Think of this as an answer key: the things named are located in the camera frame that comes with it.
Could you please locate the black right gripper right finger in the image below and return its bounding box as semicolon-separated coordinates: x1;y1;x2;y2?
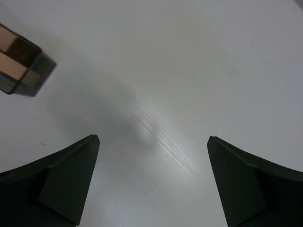
207;137;303;227

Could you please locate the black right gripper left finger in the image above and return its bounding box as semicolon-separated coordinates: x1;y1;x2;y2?
0;135;100;227

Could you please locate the smoky transparent plastic box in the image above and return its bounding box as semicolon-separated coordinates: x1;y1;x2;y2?
0;24;57;97

